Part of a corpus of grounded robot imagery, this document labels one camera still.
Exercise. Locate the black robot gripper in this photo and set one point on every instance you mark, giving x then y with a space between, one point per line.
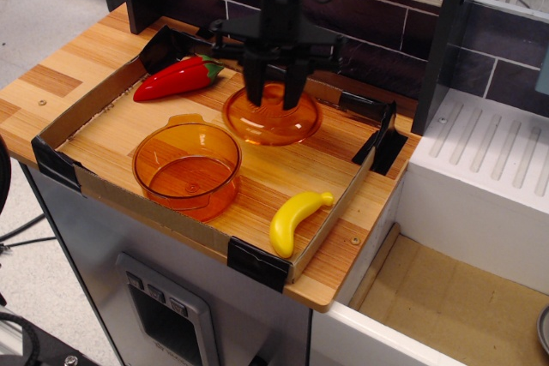
278 34

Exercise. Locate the orange transparent pot lid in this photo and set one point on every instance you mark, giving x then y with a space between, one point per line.
269 124

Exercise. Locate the orange transparent plastic pot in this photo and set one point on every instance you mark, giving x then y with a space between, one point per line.
189 166

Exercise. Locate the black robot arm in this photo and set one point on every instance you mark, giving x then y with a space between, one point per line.
278 35

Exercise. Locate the red toy chili pepper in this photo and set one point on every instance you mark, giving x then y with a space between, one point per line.
184 76

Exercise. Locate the cardboard fence with black tape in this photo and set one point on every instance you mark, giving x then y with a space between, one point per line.
88 149

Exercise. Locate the yellow toy banana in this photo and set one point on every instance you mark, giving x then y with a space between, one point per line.
288 217

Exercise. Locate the silver toy dishwasher front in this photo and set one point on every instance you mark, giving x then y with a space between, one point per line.
159 301

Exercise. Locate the white toy sink unit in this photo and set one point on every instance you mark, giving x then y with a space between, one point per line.
456 272

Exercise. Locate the grey plate edge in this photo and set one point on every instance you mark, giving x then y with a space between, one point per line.
542 327

